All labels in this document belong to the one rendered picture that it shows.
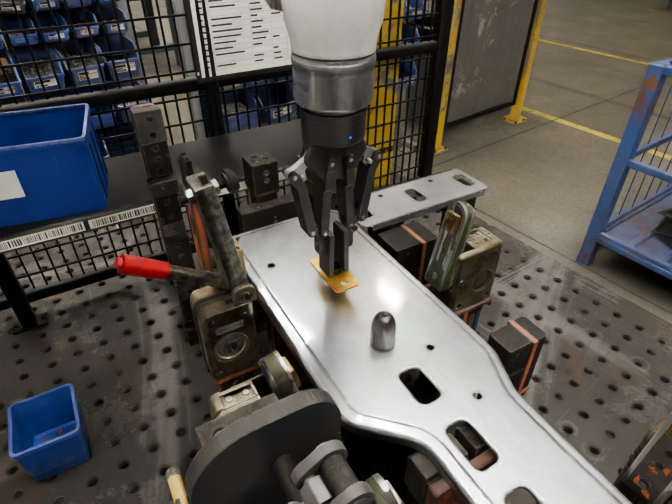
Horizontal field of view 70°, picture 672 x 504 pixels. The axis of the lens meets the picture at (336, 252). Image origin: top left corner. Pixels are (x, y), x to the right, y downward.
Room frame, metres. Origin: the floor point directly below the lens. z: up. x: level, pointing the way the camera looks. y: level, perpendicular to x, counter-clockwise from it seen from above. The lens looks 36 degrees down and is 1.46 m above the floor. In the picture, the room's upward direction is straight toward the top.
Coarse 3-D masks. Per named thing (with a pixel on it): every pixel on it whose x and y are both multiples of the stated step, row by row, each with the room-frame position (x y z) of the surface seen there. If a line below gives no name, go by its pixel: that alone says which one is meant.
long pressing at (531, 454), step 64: (256, 256) 0.61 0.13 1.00; (384, 256) 0.61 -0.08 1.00; (320, 320) 0.47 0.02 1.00; (448, 320) 0.47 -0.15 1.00; (320, 384) 0.36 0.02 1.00; (384, 384) 0.36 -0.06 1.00; (448, 384) 0.36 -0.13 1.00; (512, 384) 0.36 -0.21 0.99; (448, 448) 0.28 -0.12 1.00; (512, 448) 0.28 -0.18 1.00
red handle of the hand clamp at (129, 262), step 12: (120, 264) 0.40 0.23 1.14; (132, 264) 0.41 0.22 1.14; (144, 264) 0.41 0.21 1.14; (156, 264) 0.42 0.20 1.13; (168, 264) 0.43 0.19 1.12; (144, 276) 0.41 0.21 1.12; (156, 276) 0.41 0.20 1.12; (168, 276) 0.42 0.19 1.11; (180, 276) 0.43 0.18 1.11; (192, 276) 0.43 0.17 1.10; (204, 276) 0.44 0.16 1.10; (216, 276) 0.45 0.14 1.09; (228, 288) 0.45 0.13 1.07
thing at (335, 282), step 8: (312, 264) 0.55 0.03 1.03; (336, 264) 0.54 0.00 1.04; (320, 272) 0.53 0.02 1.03; (336, 272) 0.53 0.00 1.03; (344, 272) 0.53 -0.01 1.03; (328, 280) 0.52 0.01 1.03; (336, 280) 0.52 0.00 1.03; (344, 280) 0.52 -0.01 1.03; (352, 280) 0.52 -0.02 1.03; (336, 288) 0.50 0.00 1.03; (344, 288) 0.50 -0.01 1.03
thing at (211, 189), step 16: (192, 176) 0.47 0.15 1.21; (224, 176) 0.47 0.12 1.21; (192, 192) 0.45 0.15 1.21; (208, 192) 0.44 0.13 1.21; (208, 208) 0.44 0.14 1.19; (208, 224) 0.44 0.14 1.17; (224, 224) 0.45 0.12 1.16; (224, 240) 0.45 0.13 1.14; (224, 256) 0.45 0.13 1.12; (224, 272) 0.45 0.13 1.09; (240, 272) 0.45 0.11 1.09
